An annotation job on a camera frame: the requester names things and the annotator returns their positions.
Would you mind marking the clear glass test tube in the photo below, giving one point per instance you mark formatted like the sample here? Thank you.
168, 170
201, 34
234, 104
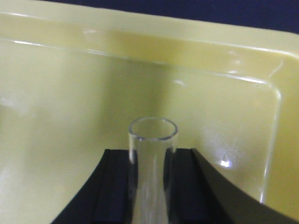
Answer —
152, 147

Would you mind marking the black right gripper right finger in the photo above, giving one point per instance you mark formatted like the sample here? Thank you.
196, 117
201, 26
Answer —
203, 196

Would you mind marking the yellow plastic tray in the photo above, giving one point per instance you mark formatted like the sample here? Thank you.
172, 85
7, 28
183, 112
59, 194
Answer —
72, 79

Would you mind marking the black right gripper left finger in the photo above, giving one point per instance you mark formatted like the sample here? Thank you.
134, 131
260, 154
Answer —
103, 199

